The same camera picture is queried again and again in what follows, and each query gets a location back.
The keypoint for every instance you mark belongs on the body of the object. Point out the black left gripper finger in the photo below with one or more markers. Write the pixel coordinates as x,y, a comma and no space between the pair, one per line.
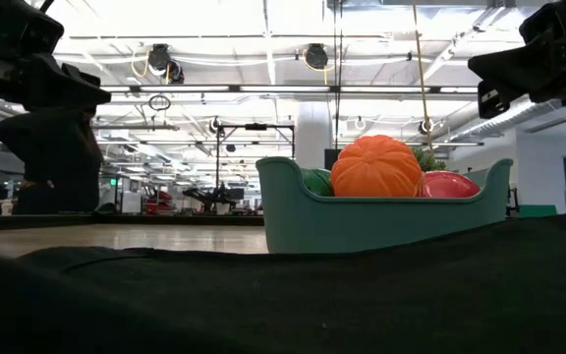
67,91

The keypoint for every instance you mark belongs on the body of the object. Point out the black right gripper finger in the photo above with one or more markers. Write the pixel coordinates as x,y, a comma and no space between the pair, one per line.
492,100
519,66

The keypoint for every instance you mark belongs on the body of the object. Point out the red toy apple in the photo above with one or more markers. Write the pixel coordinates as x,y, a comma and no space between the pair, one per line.
447,186

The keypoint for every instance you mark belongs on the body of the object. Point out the orange toy fruit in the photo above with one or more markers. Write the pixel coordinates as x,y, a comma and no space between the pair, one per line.
376,167

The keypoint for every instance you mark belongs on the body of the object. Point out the green striped toy watermelon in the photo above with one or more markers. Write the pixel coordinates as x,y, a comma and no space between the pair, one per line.
318,183

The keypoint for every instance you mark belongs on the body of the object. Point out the black background robot arm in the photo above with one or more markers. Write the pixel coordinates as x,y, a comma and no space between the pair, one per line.
211,194

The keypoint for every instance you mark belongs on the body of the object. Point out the teal plastic tupperware container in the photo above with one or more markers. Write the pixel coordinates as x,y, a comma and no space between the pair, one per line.
361,223

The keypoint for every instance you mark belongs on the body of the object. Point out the person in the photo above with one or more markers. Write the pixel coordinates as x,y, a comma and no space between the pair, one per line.
57,162

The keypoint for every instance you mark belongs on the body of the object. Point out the green spiky artificial plant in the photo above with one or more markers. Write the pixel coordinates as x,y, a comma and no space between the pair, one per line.
430,159

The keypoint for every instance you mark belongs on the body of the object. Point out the green box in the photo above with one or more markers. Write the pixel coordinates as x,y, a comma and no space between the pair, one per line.
538,211

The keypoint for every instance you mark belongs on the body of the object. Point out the black screen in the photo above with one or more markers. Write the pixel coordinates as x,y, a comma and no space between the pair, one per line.
332,158

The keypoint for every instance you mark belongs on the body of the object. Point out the black cloth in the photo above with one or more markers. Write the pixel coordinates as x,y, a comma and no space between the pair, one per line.
283,305

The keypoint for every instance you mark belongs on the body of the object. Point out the silver ventilation duct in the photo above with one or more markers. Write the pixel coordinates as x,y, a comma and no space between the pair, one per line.
509,120

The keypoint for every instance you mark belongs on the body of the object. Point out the black aluminium table frame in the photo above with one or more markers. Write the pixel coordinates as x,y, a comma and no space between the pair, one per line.
165,220

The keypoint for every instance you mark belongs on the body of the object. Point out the black background rig frame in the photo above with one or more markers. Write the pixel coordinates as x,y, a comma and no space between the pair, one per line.
256,126

